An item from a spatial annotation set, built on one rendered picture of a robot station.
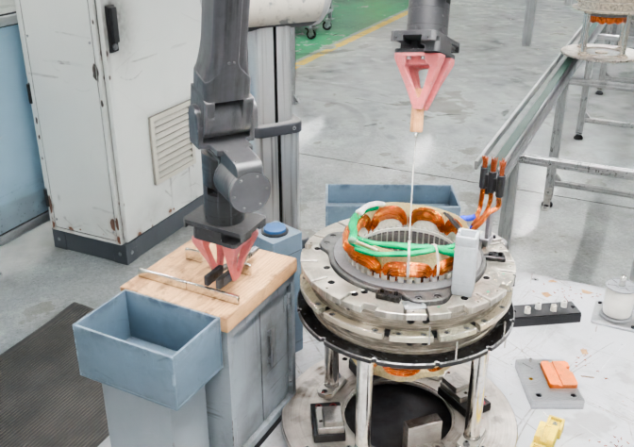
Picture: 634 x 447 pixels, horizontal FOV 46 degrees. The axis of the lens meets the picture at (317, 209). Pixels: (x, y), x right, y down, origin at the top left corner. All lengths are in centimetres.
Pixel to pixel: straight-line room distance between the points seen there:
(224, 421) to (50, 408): 157
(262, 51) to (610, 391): 88
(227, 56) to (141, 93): 243
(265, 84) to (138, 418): 67
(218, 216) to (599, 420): 74
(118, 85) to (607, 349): 228
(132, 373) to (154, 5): 250
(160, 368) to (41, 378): 185
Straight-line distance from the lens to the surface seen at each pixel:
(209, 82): 95
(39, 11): 332
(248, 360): 116
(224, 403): 114
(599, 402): 143
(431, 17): 104
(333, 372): 131
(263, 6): 137
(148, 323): 114
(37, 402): 273
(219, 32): 92
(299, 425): 127
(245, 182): 94
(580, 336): 160
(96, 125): 327
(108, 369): 107
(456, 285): 104
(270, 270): 116
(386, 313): 100
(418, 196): 148
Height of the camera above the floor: 163
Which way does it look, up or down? 24 degrees down
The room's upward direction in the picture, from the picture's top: straight up
